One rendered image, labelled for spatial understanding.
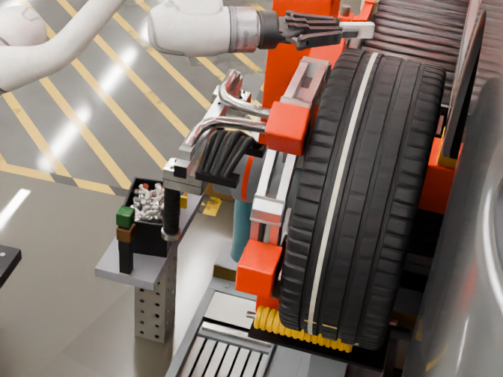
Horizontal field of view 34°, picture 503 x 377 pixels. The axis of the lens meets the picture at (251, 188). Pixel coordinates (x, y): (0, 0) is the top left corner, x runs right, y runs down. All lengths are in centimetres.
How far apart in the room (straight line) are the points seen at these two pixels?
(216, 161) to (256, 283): 26
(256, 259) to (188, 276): 126
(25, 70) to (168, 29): 37
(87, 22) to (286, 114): 45
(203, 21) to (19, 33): 55
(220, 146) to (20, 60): 46
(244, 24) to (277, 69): 73
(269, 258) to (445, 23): 281
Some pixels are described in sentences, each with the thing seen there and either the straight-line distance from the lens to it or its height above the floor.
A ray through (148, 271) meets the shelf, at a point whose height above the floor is 45.
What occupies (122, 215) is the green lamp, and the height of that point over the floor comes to 66.
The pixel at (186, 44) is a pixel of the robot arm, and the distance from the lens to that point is 160.
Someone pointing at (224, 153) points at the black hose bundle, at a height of 102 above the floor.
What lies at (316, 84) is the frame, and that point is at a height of 112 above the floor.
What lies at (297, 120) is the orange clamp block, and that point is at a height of 115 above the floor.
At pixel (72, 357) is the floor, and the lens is 267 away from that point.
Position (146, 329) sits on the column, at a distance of 268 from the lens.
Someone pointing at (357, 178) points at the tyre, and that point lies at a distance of 160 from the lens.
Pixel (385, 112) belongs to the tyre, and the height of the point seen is 116.
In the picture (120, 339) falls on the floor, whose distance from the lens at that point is 271.
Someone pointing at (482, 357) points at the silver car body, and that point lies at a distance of 92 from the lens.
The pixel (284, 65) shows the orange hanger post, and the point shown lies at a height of 90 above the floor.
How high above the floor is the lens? 200
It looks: 37 degrees down
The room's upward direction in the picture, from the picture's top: 6 degrees clockwise
